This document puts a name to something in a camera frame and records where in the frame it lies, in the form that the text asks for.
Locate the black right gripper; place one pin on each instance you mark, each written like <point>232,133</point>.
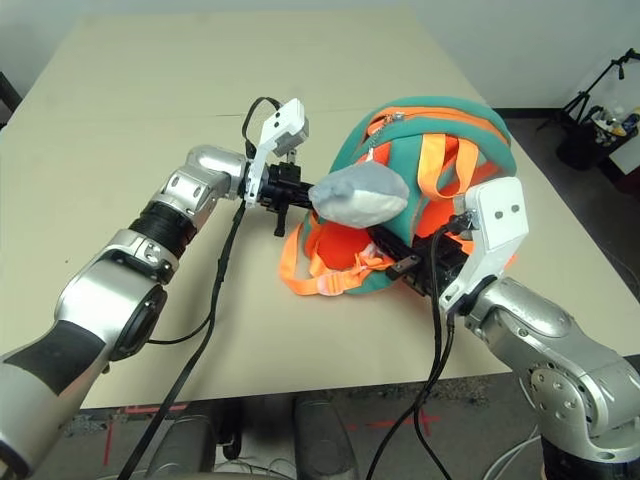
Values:
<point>440,270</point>

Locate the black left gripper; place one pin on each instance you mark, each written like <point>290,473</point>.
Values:
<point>277,192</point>

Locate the teal and orange backpack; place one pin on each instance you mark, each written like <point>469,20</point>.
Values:
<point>400,155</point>

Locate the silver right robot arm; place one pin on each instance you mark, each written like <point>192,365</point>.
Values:
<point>550,350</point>

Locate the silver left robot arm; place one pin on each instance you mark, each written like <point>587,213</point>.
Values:
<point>100,295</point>

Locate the grey white plush shark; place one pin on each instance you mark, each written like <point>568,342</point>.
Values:
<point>360,197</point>

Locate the dark robot right leg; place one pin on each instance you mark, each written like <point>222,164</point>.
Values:
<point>322,440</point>

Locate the dark robot leg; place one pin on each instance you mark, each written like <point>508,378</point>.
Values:
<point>185,445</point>
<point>322,440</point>

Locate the black trash bin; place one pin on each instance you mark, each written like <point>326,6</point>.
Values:
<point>585,145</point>

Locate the black tripod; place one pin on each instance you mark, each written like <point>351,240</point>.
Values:
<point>582,97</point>

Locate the dark robot left leg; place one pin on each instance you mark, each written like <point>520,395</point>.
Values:
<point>185,445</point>

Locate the black-legged side table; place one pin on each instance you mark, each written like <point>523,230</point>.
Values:
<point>7,100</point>

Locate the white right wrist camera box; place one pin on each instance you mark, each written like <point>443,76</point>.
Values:
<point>500,215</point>

